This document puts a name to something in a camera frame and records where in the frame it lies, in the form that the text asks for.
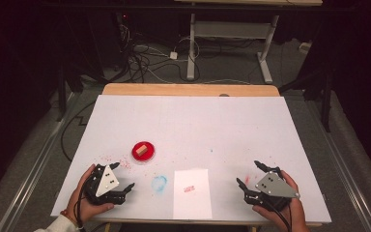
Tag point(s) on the white power adapter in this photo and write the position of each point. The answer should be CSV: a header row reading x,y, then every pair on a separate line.
x,y
173,55

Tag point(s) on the white paper sheet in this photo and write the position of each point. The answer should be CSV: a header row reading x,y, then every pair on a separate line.
x,y
191,206

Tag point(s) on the wooden table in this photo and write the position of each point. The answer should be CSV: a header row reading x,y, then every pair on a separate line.
x,y
174,89

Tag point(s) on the person's left hand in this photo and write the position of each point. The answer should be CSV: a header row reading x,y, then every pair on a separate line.
x,y
80,206

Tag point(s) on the large white board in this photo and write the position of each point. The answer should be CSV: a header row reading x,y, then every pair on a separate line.
x,y
190,129

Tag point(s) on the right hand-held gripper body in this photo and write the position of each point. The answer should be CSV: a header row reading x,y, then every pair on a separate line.
x,y
273,187

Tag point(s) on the round red ink pad dish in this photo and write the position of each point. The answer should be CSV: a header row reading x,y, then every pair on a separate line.
x,y
150,155

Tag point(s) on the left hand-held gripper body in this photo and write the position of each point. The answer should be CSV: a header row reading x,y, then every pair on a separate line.
x,y
107,182

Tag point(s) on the white metal frame desk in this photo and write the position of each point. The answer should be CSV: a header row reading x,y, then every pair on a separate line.
x,y
232,29

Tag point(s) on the black stand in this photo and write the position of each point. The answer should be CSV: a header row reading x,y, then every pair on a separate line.
x,y
327,106
61,103

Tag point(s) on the small wooden stamp block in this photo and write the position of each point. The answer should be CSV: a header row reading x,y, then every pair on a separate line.
x,y
141,150

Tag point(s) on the small white box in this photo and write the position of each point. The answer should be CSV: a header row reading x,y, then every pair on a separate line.
x,y
304,47

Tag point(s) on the person's right hand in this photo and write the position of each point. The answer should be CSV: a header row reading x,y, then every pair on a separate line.
x,y
286,224

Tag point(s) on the white sleeve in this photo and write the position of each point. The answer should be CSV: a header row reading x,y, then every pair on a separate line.
x,y
59,226

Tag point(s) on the metal floor rail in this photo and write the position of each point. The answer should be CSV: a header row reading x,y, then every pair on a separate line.
x,y
351,193
29,180

